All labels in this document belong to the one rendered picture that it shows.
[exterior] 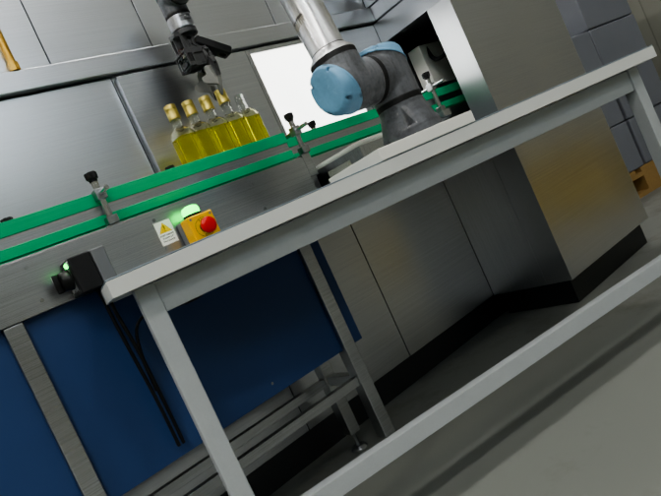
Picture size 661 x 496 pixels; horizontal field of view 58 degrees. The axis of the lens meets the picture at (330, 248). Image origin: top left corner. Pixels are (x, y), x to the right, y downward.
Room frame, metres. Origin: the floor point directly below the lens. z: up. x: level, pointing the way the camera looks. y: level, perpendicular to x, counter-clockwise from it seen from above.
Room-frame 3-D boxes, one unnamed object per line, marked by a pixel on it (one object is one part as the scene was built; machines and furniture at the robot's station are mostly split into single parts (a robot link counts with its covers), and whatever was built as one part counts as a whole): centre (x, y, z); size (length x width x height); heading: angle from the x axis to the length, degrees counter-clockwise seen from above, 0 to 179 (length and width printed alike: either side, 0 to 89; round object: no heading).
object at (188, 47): (1.80, 0.13, 1.30); 0.09 x 0.08 x 0.12; 127
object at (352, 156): (1.79, -0.17, 0.79); 0.27 x 0.17 x 0.08; 37
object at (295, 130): (1.78, -0.03, 0.95); 0.17 x 0.03 x 0.12; 37
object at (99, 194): (1.38, 0.42, 0.94); 0.07 x 0.04 x 0.13; 37
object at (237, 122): (1.82, 0.11, 0.99); 0.06 x 0.06 x 0.21; 36
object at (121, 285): (2.07, -0.03, 0.73); 1.58 x 1.52 x 0.04; 114
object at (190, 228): (1.47, 0.27, 0.79); 0.07 x 0.07 x 0.07; 37
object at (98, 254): (1.30, 0.49, 0.79); 0.08 x 0.08 x 0.08; 37
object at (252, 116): (1.86, 0.06, 0.99); 0.06 x 0.06 x 0.21; 37
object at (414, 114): (1.47, -0.30, 0.83); 0.15 x 0.15 x 0.10
